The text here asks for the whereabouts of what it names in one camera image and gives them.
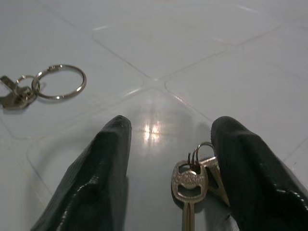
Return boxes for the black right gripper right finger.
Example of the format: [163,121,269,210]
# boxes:
[210,115,308,231]

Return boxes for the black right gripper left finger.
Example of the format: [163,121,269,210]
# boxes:
[30,115,132,231]

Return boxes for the silver key with angular head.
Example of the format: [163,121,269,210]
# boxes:
[199,155,231,207]

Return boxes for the small silver key ring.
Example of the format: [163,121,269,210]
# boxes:
[186,141,215,174]

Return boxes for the silver key with round head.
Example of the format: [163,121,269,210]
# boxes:
[171,160,209,231]

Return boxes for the silver keys bunch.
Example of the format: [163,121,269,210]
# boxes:
[0,75,37,110]

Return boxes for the large silver key ring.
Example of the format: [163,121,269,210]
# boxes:
[35,64,87,101]

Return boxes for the small silver split ring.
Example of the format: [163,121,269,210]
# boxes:
[14,75,41,95]

